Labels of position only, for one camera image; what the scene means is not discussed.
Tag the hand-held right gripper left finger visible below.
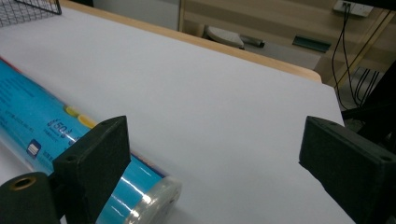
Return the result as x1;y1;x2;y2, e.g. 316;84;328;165
52;115;132;224

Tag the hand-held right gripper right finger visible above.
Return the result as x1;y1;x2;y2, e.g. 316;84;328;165
298;116;396;224

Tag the blue plastic wrap roll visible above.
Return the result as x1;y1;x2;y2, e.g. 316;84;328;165
0;57;183;224

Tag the black stand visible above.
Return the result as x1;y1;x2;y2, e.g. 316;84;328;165
341;60;396;147

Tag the white table cover sheet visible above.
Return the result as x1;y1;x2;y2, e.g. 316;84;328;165
0;7;356;224

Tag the dark green flat object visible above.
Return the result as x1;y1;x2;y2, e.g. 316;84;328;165
292;35;332;53

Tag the white power strip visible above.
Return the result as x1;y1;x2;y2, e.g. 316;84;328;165
332;0;375;18

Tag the dark rolled object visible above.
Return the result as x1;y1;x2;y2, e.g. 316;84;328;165
241;35;266;49

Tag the light wooden shelf unit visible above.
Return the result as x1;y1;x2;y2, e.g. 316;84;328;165
178;0;396;88

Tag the black cable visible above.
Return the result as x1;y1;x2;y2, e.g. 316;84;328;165
335;10;392;88
332;3;350;110

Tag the black wire basket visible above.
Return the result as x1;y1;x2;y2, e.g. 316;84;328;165
0;0;63;28

